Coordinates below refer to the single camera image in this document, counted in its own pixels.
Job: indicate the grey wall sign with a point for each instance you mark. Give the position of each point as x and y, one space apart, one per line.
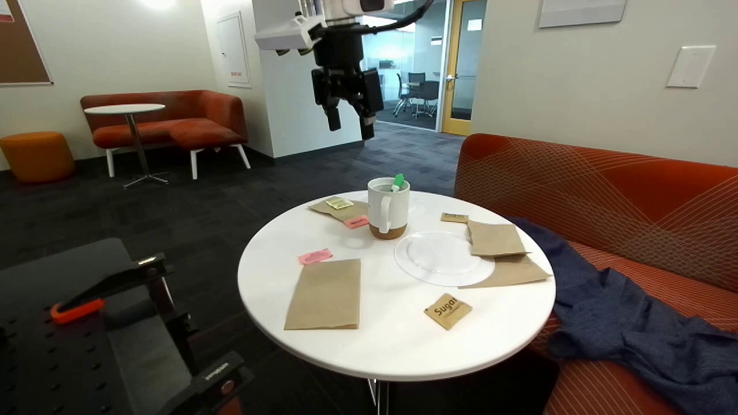
582 13

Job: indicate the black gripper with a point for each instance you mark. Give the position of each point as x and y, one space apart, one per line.
341 72

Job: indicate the orange ottoman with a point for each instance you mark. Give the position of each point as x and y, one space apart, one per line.
36 156

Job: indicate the pink sweetener packet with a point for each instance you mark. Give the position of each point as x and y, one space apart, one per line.
359 222
315 257

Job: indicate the brown sugar packet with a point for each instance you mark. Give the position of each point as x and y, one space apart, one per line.
455 218
447 313

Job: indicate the cork board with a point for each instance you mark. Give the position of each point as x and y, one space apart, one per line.
18 43

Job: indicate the blue cloth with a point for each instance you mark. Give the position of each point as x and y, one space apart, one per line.
636 324

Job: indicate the small orange sofa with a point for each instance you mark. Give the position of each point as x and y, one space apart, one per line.
198 127

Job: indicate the black office chair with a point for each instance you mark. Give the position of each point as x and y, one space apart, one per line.
419 90

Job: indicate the small round white table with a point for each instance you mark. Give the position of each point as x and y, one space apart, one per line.
128 110

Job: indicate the white wall poster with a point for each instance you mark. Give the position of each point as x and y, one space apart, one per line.
233 50

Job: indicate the white and brown mug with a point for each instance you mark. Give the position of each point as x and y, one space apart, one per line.
386 208

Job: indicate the wrist mounted camera box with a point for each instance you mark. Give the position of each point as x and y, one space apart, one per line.
287 36

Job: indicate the wooden door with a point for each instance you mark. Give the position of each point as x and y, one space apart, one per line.
455 69

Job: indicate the clear plastic lid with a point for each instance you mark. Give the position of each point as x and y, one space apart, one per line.
442 258

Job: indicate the orange patterned sofa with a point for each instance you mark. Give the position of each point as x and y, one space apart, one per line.
615 208

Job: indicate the white light switch plate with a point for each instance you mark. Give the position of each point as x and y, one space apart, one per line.
691 68

